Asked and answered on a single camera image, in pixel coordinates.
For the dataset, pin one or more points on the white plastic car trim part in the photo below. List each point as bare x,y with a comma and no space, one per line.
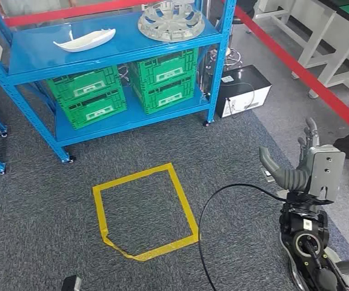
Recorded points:
86,42

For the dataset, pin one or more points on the chrome barrier post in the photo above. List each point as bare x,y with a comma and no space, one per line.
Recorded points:
206,72

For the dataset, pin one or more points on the silver plastic wheel hubcap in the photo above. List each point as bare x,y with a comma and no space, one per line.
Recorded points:
162,34

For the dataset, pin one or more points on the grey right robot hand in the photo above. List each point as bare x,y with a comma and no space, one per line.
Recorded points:
292,180

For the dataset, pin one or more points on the black round stool chrome base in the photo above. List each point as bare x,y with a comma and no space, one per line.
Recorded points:
228,52

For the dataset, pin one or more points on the black and white equipment box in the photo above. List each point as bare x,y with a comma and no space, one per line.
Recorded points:
244,80

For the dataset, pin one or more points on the yellow floor tape square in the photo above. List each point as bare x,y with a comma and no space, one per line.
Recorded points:
97,209

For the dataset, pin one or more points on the silver floor socket plate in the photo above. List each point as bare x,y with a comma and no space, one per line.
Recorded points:
267,176

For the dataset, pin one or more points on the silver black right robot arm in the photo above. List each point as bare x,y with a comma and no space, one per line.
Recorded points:
305,241

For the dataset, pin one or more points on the blue metal shelf rack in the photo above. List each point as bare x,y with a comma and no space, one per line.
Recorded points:
41,52

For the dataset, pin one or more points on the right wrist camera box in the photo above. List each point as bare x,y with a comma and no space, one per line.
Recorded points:
326,172

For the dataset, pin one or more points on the red barrier belt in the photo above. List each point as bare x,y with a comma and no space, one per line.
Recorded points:
41,17
299,68

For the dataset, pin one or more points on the white workbench with green top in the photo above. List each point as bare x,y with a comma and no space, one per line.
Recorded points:
315,40

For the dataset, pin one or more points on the black rack caster wheel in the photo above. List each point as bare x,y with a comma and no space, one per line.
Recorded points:
71,159
206,123

